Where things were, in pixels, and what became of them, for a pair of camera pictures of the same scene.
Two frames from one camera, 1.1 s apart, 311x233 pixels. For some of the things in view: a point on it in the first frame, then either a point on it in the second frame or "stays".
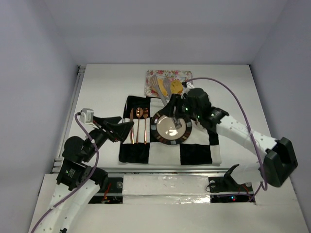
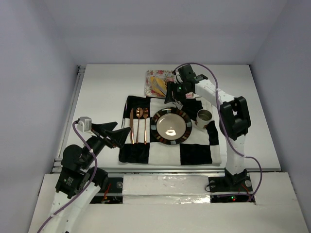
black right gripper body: x=179 y=106 -> x=175 y=91
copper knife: x=131 y=120 stays
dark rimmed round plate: x=170 y=131 stays
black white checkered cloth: x=201 y=147 stays
